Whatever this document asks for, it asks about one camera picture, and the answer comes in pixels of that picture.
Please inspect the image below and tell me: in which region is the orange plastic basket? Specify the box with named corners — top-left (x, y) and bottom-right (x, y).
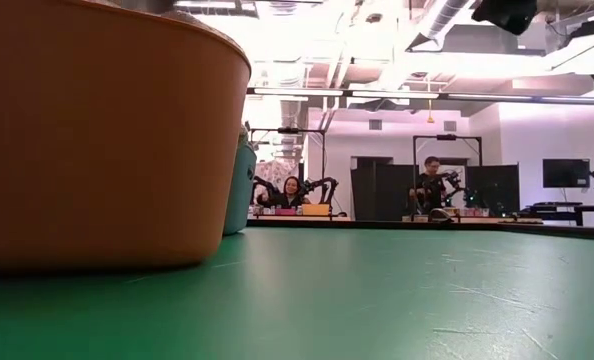
top-left (0, 0), bottom-right (253, 274)

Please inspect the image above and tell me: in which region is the teal plastic basket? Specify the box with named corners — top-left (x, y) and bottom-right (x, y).
top-left (222, 141), bottom-right (259, 237)

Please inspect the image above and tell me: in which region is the person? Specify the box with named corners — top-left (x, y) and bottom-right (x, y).
top-left (408, 155), bottom-right (450, 218)
top-left (255, 175), bottom-right (313, 212)

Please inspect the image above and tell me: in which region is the black background desk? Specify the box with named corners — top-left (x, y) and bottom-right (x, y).
top-left (523, 200), bottom-right (594, 228)

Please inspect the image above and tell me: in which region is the black standing panel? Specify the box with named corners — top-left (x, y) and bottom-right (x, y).
top-left (350, 155), bottom-right (421, 223)
top-left (465, 164), bottom-right (521, 216)

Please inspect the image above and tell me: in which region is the black gantry frame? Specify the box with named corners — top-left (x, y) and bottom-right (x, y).
top-left (249, 126), bottom-right (329, 219)
top-left (412, 133), bottom-right (484, 217)

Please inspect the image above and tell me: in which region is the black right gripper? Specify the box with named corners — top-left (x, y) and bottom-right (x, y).
top-left (470, 0), bottom-right (540, 37)

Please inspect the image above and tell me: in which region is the wooden background table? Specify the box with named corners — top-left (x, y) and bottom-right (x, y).
top-left (248, 214), bottom-right (354, 223)

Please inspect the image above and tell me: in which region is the long ceiling light bar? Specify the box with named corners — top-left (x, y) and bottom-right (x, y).
top-left (246, 86), bottom-right (594, 108)

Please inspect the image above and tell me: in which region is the black wall monitor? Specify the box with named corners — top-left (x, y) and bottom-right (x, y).
top-left (542, 158), bottom-right (592, 190)

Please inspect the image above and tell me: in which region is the silver air duct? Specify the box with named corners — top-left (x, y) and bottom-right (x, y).
top-left (406, 0), bottom-right (475, 53)

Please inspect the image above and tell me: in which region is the wood and black table frame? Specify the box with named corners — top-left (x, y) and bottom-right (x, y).
top-left (246, 219), bottom-right (594, 243)

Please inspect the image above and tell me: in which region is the floral patterned cloth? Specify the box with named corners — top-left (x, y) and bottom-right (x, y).
top-left (256, 159), bottom-right (301, 202)

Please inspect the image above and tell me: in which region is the yellow box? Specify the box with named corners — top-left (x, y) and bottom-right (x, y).
top-left (301, 202), bottom-right (332, 218)

